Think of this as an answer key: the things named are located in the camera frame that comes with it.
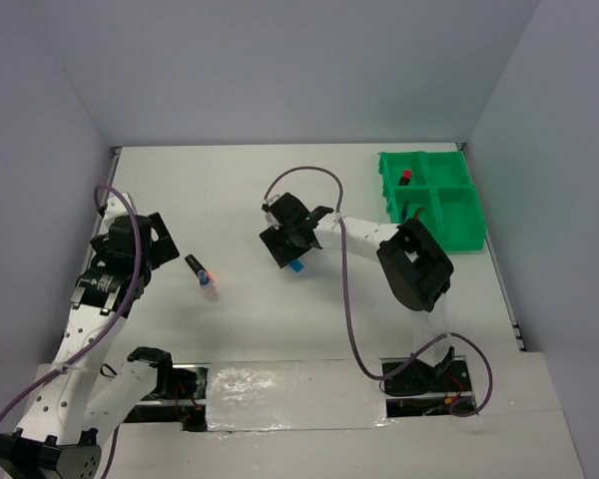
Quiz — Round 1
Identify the blue cap black highlighter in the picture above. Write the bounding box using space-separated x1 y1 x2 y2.
288 259 303 273

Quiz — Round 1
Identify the pink cap black highlighter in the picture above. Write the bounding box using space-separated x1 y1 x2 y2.
398 169 412 187

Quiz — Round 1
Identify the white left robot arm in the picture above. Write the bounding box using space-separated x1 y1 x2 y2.
0 213 180 478

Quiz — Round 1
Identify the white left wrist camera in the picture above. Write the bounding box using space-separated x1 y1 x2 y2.
100 192 137 221

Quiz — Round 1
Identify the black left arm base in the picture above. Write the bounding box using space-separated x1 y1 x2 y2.
124 363 210 432

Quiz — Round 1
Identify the silver tape sheet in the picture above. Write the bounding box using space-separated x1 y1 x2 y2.
206 359 390 432

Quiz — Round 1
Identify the small clear glue bottle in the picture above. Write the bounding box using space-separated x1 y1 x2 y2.
200 278 218 301

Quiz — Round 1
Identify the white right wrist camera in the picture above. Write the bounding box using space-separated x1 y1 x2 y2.
262 199 278 228

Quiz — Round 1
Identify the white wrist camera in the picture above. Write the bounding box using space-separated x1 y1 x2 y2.
100 192 137 221
262 199 278 228

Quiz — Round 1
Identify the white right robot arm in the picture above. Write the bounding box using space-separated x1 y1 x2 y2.
260 193 454 390

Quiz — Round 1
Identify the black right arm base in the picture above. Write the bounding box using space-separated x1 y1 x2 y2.
379 347 477 418

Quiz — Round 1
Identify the left aluminium table rail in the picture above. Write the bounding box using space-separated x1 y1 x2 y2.
54 145 122 364

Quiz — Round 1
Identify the green compartment organizer tray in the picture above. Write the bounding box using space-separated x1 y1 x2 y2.
378 151 486 253

